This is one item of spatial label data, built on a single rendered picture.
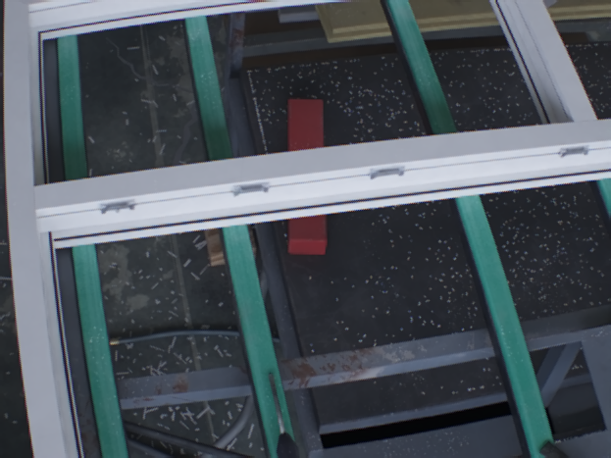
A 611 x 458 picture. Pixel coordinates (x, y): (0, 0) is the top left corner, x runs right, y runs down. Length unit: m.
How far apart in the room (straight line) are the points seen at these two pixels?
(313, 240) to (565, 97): 0.48
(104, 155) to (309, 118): 0.86
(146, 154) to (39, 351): 1.41
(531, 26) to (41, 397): 0.99
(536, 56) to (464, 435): 0.62
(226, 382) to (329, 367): 0.14
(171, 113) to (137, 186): 1.31
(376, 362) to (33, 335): 0.47
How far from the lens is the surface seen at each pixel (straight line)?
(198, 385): 1.62
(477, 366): 1.95
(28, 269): 1.60
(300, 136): 2.11
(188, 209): 1.70
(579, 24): 2.46
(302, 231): 1.99
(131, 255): 2.72
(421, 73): 1.92
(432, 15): 2.34
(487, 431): 1.93
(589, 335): 1.71
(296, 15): 2.74
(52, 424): 1.49
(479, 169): 1.77
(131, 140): 2.91
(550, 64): 1.89
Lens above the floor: 2.27
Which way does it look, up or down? 55 degrees down
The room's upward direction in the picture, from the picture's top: 8 degrees clockwise
